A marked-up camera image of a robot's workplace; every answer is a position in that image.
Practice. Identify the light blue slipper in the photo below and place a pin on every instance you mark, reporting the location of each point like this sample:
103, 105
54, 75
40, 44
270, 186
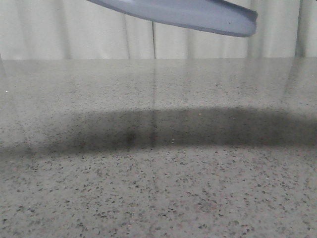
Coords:
215, 16

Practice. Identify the beige background curtain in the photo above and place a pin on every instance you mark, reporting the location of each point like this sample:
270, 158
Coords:
79, 29

